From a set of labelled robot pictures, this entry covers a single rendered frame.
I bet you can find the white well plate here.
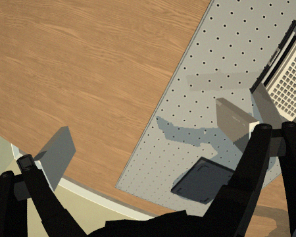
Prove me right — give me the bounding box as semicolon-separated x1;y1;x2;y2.
265;40;296;121

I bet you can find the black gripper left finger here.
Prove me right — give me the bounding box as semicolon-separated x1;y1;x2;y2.
0;126;89;237

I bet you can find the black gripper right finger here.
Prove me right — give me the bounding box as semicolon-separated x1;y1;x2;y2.
185;97;296;237

